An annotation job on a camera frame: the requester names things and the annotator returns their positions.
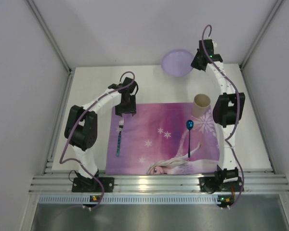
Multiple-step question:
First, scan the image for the lilac plastic plate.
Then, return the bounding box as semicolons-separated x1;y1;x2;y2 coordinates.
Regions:
161;49;194;77

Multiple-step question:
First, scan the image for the fork with teal handle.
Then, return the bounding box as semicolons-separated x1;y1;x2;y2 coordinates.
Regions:
116;117;124;156

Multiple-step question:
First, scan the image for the beige paper cup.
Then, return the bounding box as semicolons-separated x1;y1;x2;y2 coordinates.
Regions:
192;94;211;117

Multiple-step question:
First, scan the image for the purple printed placemat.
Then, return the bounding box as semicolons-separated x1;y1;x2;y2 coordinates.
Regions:
105;103;223;175

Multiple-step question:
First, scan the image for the blue metallic spoon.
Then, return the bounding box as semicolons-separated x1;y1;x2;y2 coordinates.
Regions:
186;120;194;158

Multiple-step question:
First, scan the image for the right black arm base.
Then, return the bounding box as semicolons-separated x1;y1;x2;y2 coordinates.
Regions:
199;177;243;194

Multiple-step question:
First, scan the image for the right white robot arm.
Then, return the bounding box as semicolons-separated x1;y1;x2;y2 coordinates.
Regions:
191;38;245;187

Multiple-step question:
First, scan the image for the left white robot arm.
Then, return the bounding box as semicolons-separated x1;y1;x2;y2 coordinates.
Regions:
59;76;139;179

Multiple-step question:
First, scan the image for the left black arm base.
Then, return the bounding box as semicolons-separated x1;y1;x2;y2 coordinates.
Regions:
71;176;115;193

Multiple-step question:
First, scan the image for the right aluminium frame post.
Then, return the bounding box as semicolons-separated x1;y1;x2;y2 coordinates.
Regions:
239;0;285;71

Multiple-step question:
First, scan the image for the aluminium frame post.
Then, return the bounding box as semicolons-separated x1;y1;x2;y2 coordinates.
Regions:
239;0;285;71
24;0;72;73

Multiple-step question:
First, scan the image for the aluminium mounting rail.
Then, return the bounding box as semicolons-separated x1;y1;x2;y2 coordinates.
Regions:
29;171;289;194

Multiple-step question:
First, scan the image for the left aluminium frame post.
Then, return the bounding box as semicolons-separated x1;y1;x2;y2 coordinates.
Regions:
24;0;72;73

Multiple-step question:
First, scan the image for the perforated cable duct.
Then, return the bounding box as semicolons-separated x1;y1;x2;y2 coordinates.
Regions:
39;193;234;204

